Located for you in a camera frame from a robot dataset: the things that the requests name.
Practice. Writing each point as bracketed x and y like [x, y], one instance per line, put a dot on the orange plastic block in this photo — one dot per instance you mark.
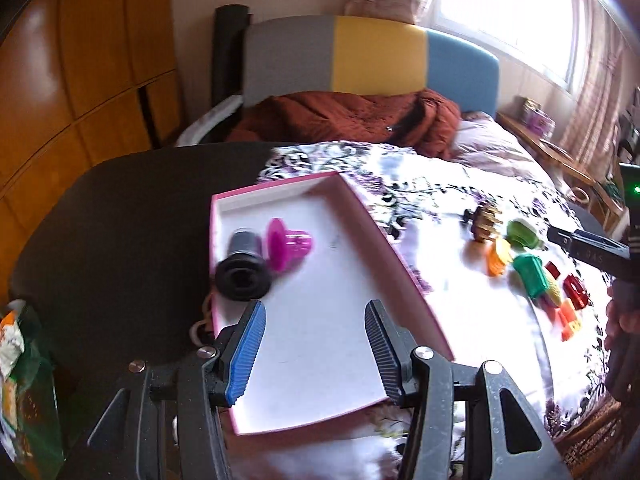
[570, 321]

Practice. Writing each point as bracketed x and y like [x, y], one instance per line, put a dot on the white curved armrest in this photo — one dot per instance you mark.
[205, 122]

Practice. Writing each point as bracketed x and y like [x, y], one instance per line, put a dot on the bright window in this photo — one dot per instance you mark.
[505, 15]

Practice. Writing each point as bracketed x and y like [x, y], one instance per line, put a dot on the green and white plastic part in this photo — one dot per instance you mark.
[524, 235]

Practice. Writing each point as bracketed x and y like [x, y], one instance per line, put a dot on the black cylindrical plastic part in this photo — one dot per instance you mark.
[244, 270]

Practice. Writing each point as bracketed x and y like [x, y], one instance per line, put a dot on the black rolled mat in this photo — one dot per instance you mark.
[227, 55]

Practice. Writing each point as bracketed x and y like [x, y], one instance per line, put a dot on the magenta plastic flanged part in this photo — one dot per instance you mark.
[287, 245]

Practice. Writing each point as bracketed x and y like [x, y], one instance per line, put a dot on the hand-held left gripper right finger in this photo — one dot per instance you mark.
[380, 352]

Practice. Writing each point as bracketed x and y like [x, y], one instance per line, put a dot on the floral embroidered tablecloth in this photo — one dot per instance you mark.
[490, 340]

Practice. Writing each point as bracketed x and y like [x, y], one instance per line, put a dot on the brown part with cream pegs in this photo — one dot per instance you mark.
[484, 222]

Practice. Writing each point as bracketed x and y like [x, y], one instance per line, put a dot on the pink shallow cardboard box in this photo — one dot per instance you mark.
[320, 320]

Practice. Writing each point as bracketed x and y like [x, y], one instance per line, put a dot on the yellow plastic part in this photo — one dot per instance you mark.
[553, 290]

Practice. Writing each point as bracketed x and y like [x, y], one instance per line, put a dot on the red plastic part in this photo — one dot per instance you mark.
[576, 291]

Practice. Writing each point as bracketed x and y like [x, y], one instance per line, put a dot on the orange plastic part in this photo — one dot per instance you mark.
[500, 256]

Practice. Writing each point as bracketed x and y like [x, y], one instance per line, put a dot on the grey yellow blue headboard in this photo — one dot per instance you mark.
[375, 55]

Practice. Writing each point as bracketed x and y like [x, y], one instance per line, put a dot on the person's right hand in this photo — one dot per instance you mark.
[612, 317]

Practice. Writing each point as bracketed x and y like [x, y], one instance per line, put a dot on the green ribbed plastic part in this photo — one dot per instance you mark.
[529, 275]

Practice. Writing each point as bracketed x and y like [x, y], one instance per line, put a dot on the pink storage container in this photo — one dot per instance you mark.
[537, 119]

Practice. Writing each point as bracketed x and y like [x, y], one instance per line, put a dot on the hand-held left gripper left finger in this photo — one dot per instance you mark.
[247, 355]

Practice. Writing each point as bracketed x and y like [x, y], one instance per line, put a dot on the rust brown quilted jacket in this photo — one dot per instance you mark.
[340, 117]

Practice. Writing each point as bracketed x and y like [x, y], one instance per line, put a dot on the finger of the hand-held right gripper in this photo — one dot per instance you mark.
[590, 254]

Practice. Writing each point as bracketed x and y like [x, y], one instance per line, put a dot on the wooden nightstand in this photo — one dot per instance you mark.
[560, 160]

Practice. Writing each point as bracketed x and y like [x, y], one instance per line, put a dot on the wooden wardrobe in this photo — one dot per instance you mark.
[75, 75]

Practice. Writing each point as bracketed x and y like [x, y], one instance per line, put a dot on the pale pink bed sheet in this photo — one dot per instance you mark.
[495, 145]

